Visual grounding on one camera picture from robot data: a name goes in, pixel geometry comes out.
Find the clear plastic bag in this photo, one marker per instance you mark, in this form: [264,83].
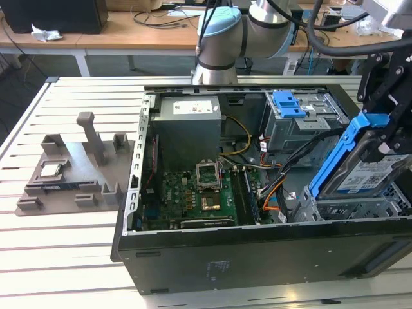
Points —
[370,27]

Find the white power strip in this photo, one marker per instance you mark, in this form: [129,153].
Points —
[290,67]

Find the blue drive caddy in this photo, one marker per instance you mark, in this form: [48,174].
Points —
[288,104]

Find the grey parts rack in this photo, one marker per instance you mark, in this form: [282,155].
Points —
[80,180]

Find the black RAM slot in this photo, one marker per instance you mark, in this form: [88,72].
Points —
[239,196]

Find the black graphics card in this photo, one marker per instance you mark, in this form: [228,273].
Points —
[207,222]

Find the wooden desk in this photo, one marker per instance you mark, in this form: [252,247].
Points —
[128,35]

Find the black open PC case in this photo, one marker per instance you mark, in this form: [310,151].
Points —
[257,257]

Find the black speaker box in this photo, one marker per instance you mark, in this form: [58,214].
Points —
[297,16]

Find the hard disk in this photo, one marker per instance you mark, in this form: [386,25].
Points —
[354,174]

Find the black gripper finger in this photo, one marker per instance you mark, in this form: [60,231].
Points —
[400,128]
[365,80]

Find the green motherboard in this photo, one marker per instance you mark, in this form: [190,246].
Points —
[180,199]

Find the silver CPU chip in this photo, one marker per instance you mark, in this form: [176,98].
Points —
[51,170]

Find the gold chipset heatsink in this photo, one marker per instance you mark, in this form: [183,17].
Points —
[210,203]

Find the crumpled white paper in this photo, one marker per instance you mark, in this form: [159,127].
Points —
[45,33]

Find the CPU socket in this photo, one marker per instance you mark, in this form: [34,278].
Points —
[208,175]

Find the grey power supply unit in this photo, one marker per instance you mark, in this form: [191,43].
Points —
[186,138]

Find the dark RAM stick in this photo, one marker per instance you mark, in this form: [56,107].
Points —
[59,186]

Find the black computer tower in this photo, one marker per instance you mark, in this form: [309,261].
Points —
[54,16]

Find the grey metal drive cage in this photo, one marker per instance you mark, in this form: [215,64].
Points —
[289,132]

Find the installed RAM stick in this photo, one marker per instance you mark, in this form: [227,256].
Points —
[251,196]

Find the grey metal disk bay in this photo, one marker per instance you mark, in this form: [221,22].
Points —
[354,209]

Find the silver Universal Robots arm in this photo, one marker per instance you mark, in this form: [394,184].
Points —
[225,42]

